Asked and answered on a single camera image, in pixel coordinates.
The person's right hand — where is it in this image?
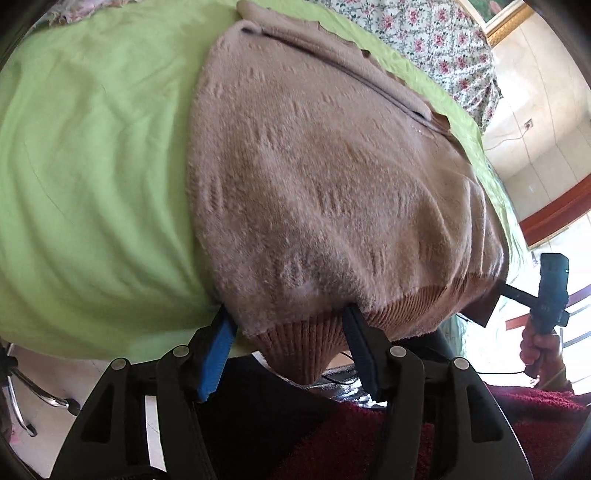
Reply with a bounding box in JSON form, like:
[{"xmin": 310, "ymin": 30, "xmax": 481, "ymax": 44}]
[{"xmin": 520, "ymin": 316, "xmax": 565, "ymax": 388}]

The chrome chair base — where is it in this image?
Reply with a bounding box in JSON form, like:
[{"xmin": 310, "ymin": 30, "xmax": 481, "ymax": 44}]
[{"xmin": 0, "ymin": 340, "xmax": 82, "ymax": 438}]

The light green bed sheet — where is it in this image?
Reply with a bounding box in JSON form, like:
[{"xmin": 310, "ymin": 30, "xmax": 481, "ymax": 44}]
[{"xmin": 0, "ymin": 0, "xmax": 528, "ymax": 363}]

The small-floral white quilt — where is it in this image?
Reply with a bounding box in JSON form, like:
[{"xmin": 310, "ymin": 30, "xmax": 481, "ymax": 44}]
[{"xmin": 320, "ymin": 0, "xmax": 502, "ymax": 130}]

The red wooden window frame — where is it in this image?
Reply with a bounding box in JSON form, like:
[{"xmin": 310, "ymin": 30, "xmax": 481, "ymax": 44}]
[{"xmin": 520, "ymin": 175, "xmax": 590, "ymax": 313}]

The dark red sleeve forearm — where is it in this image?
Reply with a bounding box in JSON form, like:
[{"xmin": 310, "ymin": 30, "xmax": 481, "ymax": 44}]
[{"xmin": 270, "ymin": 386, "xmax": 590, "ymax": 479}]

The gold framed landscape painting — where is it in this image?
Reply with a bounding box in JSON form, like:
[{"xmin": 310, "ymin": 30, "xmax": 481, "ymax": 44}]
[{"xmin": 458, "ymin": 0, "xmax": 534, "ymax": 47}]

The beige knitted sweater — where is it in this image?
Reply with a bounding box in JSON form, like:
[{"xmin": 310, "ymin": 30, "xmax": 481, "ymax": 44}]
[{"xmin": 187, "ymin": 1, "xmax": 509, "ymax": 385}]

